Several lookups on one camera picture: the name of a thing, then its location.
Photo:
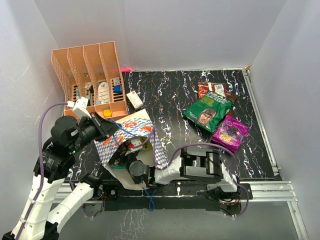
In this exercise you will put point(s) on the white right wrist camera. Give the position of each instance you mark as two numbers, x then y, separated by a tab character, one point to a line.
134	145

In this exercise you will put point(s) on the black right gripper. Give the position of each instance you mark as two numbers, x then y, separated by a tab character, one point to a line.
123	156

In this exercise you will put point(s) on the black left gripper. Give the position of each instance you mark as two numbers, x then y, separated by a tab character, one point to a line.
106	128

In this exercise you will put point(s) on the white label bottle in organizer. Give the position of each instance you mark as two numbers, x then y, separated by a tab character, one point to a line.
103	92

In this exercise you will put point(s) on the small white red box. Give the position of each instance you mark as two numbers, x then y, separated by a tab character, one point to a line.
135	100

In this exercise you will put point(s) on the white tube in organizer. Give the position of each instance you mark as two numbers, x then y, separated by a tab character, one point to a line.
77	93

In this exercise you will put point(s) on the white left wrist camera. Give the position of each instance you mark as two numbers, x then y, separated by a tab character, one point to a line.
79	107

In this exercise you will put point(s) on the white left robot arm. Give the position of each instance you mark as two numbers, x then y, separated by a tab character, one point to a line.
39	221

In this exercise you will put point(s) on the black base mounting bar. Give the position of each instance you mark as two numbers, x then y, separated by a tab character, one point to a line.
177	195

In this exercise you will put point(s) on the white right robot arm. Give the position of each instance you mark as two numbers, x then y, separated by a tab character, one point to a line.
197	164

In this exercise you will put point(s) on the yellow object in organizer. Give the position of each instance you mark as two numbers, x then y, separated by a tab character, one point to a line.
107	113

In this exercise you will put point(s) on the red doritos bag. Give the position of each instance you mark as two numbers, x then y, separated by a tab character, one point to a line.
204	87

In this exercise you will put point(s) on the purple snack bag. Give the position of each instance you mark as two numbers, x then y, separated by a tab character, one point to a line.
230	133

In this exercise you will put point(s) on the blue item in organizer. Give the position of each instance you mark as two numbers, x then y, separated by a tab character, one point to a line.
118	89

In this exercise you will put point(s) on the teal foxs candy bag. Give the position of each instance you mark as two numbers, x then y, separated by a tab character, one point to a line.
116	167

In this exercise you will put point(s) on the yellow green snack packet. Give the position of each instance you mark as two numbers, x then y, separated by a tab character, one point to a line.
147	146

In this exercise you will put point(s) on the brown kettle chips bag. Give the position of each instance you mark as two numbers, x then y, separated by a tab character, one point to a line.
231	96

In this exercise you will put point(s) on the blue checkered paper bag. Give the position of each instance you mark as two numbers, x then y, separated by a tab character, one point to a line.
135	126

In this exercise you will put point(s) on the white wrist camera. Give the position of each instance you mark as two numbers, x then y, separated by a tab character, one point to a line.
134	145
79	107

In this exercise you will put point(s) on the orange plastic file organizer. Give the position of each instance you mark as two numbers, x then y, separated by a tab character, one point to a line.
84	67

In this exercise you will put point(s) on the green snack bag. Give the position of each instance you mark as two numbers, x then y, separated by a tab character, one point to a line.
208	111

